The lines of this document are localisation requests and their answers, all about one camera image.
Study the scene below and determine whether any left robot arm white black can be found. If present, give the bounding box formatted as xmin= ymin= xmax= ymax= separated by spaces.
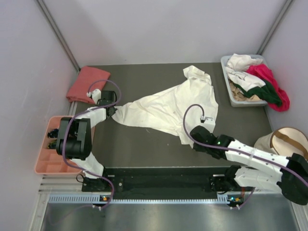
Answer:
xmin=56 ymin=89 xmax=117 ymax=192

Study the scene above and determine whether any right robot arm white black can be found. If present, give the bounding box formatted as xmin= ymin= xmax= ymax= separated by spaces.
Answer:
xmin=186 ymin=126 xmax=308 ymax=205

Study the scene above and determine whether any folded salmon pink t shirt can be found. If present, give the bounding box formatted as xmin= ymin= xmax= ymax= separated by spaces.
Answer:
xmin=66 ymin=66 xmax=111 ymax=104

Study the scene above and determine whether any grey plastic laundry basket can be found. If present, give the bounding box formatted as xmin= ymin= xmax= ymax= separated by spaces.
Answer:
xmin=220 ymin=55 xmax=267 ymax=107

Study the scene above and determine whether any tan garment in basket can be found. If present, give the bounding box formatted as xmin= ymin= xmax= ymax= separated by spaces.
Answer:
xmin=229 ymin=80 xmax=261 ymax=102

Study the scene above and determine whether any rolled dark patterned sock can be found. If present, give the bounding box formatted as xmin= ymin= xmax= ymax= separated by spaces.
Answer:
xmin=47 ymin=128 xmax=59 ymax=139
xmin=48 ymin=140 xmax=57 ymax=149

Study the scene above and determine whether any white and green t shirt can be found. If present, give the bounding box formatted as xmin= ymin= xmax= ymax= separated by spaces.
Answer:
xmin=226 ymin=67 xmax=282 ymax=106

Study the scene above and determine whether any cream t shirt in basket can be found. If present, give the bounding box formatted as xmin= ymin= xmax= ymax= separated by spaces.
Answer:
xmin=226 ymin=54 xmax=263 ymax=71

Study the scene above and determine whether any beige canvas round bag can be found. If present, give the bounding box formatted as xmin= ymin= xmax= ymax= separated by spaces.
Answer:
xmin=254 ymin=127 xmax=308 ymax=161

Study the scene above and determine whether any pink compartment organizer tray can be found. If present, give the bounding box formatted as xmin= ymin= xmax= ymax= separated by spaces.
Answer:
xmin=35 ymin=116 xmax=92 ymax=175

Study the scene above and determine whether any magenta pink t shirt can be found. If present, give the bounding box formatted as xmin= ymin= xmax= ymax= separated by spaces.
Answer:
xmin=247 ymin=64 xmax=290 ymax=112

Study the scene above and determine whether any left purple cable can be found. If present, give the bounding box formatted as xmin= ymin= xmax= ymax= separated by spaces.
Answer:
xmin=61 ymin=79 xmax=122 ymax=207

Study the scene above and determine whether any purple cable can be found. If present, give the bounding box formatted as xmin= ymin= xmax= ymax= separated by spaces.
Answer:
xmin=61 ymin=79 xmax=122 ymax=207
xmin=183 ymin=103 xmax=308 ymax=210

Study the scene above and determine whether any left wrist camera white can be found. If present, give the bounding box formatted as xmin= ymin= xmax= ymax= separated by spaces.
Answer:
xmin=87 ymin=89 xmax=102 ymax=105

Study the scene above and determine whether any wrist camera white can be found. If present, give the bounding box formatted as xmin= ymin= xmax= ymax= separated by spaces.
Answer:
xmin=200 ymin=115 xmax=216 ymax=133
xmin=87 ymin=89 xmax=102 ymax=105

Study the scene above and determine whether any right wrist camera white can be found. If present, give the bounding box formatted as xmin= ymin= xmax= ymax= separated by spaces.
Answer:
xmin=200 ymin=115 xmax=216 ymax=133

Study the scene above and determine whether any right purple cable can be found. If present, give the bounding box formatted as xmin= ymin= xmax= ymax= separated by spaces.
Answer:
xmin=183 ymin=103 xmax=308 ymax=210

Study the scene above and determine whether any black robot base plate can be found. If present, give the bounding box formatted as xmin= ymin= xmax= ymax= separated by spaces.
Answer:
xmin=81 ymin=167 xmax=242 ymax=199

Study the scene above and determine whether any grey slotted cable duct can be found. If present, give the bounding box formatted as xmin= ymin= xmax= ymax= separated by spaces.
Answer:
xmin=48 ymin=191 xmax=247 ymax=206

